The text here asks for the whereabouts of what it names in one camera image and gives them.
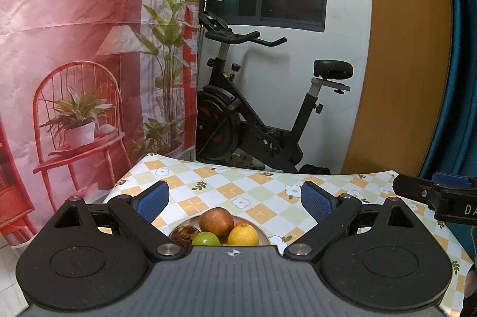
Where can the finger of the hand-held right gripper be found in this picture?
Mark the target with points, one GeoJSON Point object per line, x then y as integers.
{"type": "Point", "coordinates": [451, 179]}
{"type": "Point", "coordinates": [411, 186]}

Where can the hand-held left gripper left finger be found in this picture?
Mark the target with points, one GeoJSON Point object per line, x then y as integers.
{"type": "Point", "coordinates": [152, 199]}

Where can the large yellow lemon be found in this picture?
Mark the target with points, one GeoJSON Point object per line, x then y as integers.
{"type": "Point", "coordinates": [243, 235]}

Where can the beige round plate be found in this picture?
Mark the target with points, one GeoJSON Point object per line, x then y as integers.
{"type": "Point", "coordinates": [263, 239]}

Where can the black shoe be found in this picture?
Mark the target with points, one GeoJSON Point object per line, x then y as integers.
{"type": "Point", "coordinates": [315, 170]}

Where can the checked floral tablecloth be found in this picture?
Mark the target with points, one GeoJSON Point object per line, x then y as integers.
{"type": "Point", "coordinates": [223, 186]}

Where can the orange-brown wooden panel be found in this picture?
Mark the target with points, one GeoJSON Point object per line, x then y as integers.
{"type": "Point", "coordinates": [402, 60]}

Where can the orange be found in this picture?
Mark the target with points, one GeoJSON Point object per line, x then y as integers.
{"type": "Point", "coordinates": [238, 225]}

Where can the dark purple mangosteen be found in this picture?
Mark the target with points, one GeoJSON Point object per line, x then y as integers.
{"type": "Point", "coordinates": [186, 232]}

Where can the black exercise bike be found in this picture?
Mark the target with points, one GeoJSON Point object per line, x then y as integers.
{"type": "Point", "coordinates": [253, 127]}

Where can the red apple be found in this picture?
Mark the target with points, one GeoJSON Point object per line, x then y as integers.
{"type": "Point", "coordinates": [216, 222]}

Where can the person's right hand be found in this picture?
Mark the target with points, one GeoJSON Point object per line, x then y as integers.
{"type": "Point", "coordinates": [472, 281]}

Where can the brown sandal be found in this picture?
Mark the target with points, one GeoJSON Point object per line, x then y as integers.
{"type": "Point", "coordinates": [249, 162]}

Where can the green apple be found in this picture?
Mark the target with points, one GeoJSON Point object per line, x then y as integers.
{"type": "Point", "coordinates": [205, 239]}

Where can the teal curtain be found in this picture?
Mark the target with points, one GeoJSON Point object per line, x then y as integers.
{"type": "Point", "coordinates": [465, 60]}

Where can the red printed backdrop cloth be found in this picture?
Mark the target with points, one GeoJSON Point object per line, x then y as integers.
{"type": "Point", "coordinates": [74, 22]}

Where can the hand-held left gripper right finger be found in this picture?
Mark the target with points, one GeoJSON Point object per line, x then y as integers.
{"type": "Point", "coordinates": [316, 199]}

